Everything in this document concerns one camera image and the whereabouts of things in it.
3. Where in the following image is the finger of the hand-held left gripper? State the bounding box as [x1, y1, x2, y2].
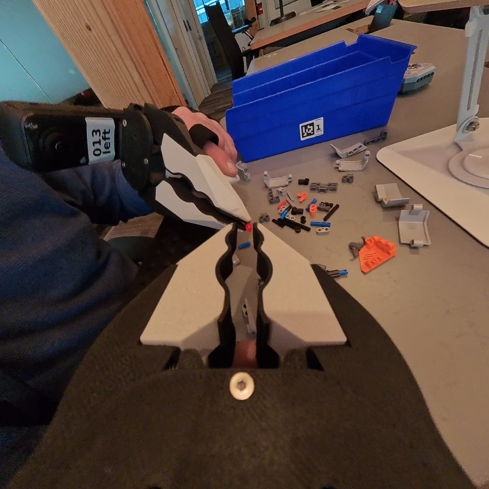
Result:
[160, 132, 252, 225]
[155, 179, 245, 230]

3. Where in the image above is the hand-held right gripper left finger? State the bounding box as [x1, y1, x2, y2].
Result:
[139, 223, 238, 366]

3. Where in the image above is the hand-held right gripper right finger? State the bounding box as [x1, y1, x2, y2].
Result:
[252, 223, 348, 368]

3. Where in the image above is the small assembly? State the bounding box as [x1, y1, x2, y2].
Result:
[242, 297, 257, 337]

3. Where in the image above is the person's left forearm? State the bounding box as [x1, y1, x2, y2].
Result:
[0, 147, 155, 268]

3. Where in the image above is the person's left hand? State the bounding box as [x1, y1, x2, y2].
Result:
[172, 106, 239, 178]

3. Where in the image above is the black chair armrest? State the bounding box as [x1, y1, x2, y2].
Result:
[108, 236, 145, 265]

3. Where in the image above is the pile of small technic pieces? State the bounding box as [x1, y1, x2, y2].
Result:
[271, 215, 311, 233]

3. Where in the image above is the orange flat panel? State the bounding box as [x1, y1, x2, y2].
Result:
[359, 235, 398, 274]

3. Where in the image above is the wooden pillar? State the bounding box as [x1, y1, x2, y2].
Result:
[32, 0, 188, 112]

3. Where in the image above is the blue storage bin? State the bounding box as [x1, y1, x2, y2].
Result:
[225, 34, 418, 164]

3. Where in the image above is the light grey boxy panel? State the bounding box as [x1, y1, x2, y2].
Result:
[374, 183, 410, 209]

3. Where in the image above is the light grey panel with holes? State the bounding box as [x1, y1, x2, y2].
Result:
[330, 142, 368, 159]

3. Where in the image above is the background wooden table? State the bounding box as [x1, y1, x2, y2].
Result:
[248, 0, 373, 51]

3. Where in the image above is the white book stand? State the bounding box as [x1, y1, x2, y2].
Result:
[376, 0, 489, 249]

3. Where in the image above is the grey toy hub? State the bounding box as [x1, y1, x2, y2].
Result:
[399, 63, 436, 95]

